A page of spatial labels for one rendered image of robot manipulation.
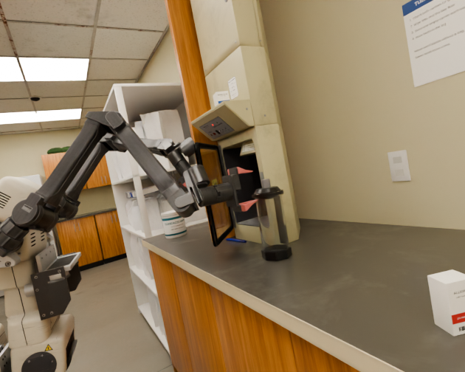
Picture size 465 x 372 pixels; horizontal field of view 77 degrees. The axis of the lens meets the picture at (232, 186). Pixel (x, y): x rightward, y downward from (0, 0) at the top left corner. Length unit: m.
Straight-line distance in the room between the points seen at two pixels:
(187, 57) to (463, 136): 1.13
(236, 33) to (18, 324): 1.27
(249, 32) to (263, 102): 0.27
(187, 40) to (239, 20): 0.38
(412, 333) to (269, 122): 0.83
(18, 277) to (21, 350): 0.24
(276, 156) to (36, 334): 1.06
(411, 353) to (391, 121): 0.88
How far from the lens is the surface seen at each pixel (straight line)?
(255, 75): 1.19
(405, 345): 0.59
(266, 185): 0.99
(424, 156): 1.22
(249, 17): 1.30
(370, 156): 1.32
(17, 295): 1.32
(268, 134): 1.15
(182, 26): 1.58
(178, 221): 1.75
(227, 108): 1.09
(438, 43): 1.21
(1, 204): 1.26
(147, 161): 0.96
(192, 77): 1.49
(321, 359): 0.73
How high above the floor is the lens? 1.26
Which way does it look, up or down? 3 degrees down
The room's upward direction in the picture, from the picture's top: 11 degrees counter-clockwise
